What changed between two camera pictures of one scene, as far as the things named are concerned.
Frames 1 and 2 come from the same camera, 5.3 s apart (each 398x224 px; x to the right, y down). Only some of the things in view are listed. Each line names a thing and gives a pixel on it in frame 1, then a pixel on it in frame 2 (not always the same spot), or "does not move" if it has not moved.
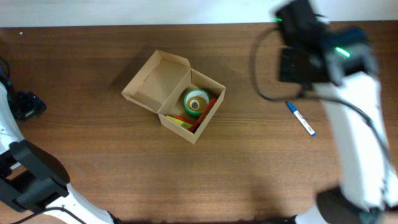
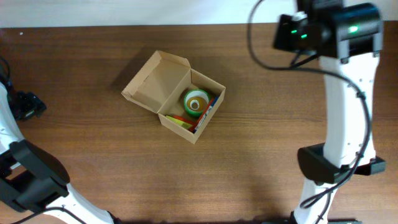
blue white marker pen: x=301 y=119 -> x=206 y=114
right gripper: x=282 y=74 -> x=284 y=23
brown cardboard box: x=185 y=99 does not move
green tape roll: x=196 y=101 does not move
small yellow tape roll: x=201 y=103 does not move
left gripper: x=32 y=105 does not move
